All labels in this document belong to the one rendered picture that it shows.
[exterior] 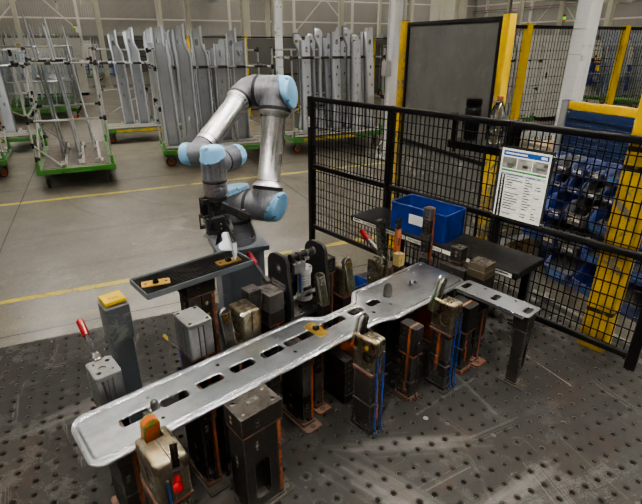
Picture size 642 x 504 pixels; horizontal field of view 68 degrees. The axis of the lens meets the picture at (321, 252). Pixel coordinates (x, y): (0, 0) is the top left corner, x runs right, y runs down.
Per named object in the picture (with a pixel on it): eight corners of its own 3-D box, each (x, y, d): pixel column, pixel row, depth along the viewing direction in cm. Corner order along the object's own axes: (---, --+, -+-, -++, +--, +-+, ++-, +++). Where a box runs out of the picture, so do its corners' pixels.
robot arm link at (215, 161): (230, 144, 145) (215, 149, 138) (233, 179, 149) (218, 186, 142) (208, 142, 147) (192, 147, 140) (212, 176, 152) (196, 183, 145)
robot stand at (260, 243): (215, 317, 213) (206, 235, 197) (259, 308, 221) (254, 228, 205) (226, 342, 196) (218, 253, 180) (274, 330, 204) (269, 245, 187)
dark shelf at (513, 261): (515, 281, 180) (517, 274, 179) (350, 220, 242) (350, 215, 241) (543, 265, 194) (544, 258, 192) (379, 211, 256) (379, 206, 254)
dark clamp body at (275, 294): (273, 396, 166) (268, 301, 151) (252, 378, 175) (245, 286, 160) (297, 383, 173) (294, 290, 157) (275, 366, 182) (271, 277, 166)
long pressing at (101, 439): (96, 482, 99) (95, 476, 99) (65, 422, 115) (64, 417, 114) (468, 282, 183) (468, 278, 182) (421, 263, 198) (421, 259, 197)
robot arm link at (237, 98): (234, 67, 181) (170, 146, 152) (260, 68, 177) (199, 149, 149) (243, 94, 190) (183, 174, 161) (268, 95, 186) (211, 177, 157)
